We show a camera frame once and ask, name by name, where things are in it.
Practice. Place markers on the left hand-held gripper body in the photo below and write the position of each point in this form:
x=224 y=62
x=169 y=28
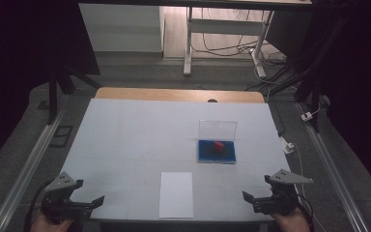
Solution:
x=58 y=199

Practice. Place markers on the white power plug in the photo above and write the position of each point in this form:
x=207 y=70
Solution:
x=287 y=146

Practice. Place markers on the person's right hand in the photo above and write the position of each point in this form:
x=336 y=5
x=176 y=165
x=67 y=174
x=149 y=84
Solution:
x=293 y=223

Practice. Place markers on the red stamp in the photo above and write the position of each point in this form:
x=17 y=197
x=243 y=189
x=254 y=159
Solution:
x=219 y=146

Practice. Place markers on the white table mat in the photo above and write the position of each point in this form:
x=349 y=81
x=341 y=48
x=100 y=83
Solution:
x=135 y=145

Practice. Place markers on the black stand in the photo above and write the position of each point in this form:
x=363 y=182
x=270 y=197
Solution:
x=53 y=93
x=314 y=80

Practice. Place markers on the blue ink pad box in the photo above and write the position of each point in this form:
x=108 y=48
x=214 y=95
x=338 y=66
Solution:
x=212 y=156

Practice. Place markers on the white paper sheet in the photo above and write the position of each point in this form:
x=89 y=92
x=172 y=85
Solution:
x=176 y=196

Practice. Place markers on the person's left hand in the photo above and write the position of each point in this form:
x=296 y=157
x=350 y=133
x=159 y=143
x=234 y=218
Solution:
x=45 y=226

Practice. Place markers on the small white connector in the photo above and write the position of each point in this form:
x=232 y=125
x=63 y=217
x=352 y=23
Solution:
x=306 y=116

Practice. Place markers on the black floor frame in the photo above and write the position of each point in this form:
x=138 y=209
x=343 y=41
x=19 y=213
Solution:
x=61 y=136

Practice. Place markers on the aluminium rail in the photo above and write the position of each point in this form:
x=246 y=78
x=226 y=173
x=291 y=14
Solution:
x=331 y=170
x=29 y=170

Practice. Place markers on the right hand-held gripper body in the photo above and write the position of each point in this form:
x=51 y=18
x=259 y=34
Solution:
x=281 y=199

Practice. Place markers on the white desk frame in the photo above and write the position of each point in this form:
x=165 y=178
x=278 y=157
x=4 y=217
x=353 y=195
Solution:
x=225 y=26

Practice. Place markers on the white cabinet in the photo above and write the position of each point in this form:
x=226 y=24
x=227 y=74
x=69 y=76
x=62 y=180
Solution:
x=122 y=29

